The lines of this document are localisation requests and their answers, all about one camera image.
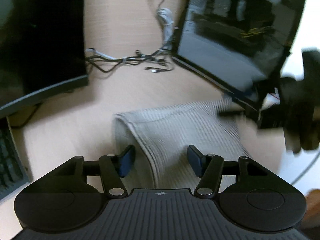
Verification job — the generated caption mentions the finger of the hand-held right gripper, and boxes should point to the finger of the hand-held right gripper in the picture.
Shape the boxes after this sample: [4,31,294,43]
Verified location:
[219,111,260,121]

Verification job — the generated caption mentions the black computer monitor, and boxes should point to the black computer monitor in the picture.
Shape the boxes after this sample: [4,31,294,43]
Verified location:
[0,0,90,118]

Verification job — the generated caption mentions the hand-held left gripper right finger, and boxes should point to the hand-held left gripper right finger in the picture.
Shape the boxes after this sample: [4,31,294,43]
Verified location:
[187,145,286,198]

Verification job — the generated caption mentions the right black monitor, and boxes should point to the right black monitor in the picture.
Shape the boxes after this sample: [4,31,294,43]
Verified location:
[172,0,308,113]

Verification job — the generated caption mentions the tangled black cables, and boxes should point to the tangled black cables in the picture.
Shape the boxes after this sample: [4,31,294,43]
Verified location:
[84,47,176,75]

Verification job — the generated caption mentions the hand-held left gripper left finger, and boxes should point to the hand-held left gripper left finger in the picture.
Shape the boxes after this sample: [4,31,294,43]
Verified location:
[32,145,136,198]

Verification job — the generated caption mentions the white power cable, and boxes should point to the white power cable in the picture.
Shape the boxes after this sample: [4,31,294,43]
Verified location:
[155,0,176,47]

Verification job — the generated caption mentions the grey striped garment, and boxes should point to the grey striped garment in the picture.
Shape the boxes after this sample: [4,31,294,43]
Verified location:
[112,97,253,189]

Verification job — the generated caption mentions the black keyboard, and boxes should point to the black keyboard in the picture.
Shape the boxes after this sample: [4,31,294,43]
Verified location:
[0,119,33,201]

